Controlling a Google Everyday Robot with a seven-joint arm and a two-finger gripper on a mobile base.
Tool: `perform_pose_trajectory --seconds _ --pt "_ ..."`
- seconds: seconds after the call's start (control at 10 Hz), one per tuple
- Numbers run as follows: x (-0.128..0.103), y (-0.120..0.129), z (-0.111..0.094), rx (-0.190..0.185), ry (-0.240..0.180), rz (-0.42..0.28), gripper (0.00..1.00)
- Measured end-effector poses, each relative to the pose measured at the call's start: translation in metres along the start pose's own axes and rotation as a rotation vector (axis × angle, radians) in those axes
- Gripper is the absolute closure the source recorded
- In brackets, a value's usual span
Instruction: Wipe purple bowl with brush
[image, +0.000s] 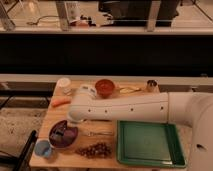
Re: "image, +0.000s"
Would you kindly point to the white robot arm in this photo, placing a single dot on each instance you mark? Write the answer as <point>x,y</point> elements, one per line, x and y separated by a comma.
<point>193,109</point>

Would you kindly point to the red bowl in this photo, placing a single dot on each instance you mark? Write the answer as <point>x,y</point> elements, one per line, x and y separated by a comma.
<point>105,87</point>

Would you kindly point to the yellow banana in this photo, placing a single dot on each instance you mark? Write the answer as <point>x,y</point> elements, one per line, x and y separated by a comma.
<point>126,90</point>

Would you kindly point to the metal fork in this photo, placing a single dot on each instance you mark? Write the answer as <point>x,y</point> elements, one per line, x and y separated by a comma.
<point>90,133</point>

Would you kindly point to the orange carrot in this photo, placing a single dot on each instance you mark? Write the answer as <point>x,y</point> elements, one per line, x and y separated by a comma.
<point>59,102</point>

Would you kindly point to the bunch of dark grapes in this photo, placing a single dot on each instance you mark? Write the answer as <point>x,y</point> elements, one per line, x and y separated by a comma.
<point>98,150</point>

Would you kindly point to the green plastic tray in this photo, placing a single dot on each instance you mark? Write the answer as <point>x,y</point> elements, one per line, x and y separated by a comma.
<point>149,144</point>

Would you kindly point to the wooden board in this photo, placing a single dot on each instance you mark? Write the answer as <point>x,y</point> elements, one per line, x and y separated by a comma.
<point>67,159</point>

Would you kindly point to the blue cup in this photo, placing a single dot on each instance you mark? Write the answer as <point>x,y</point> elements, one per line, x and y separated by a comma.
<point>43,149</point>

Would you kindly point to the black bar left of table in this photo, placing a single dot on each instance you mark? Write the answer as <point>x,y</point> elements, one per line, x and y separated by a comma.
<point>22,158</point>

